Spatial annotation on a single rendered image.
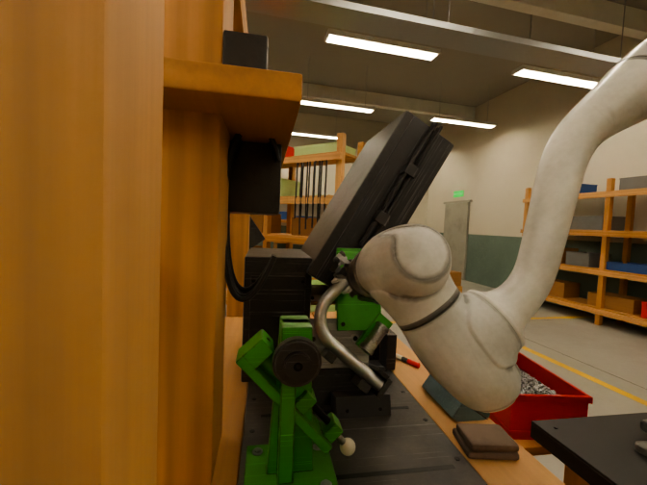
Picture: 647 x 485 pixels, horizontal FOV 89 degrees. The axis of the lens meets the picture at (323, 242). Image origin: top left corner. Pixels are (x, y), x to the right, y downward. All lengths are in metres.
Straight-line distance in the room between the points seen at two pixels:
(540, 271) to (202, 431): 0.58
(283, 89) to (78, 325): 0.39
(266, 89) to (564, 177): 0.44
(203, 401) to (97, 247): 0.48
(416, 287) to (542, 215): 0.24
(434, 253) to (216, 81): 0.36
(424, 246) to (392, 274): 0.05
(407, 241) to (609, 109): 0.37
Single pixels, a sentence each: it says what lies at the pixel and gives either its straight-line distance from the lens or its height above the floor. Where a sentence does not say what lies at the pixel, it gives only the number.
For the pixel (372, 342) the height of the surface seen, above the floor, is 1.06.
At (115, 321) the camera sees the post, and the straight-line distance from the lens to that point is 0.21.
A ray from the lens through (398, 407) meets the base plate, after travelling 0.90.
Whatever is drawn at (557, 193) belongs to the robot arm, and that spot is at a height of 1.39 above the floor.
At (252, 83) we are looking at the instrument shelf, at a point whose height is 1.52.
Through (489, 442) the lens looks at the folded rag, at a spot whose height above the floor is 0.93.
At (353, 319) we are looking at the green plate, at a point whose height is 1.10.
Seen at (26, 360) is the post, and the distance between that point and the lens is 0.21.
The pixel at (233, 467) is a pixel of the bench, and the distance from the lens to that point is 0.75.
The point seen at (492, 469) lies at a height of 0.90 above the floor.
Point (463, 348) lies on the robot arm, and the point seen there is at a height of 1.18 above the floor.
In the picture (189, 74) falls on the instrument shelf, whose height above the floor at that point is 1.52.
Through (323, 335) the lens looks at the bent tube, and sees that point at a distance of 0.80.
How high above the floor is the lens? 1.33
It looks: 3 degrees down
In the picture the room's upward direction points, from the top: 3 degrees clockwise
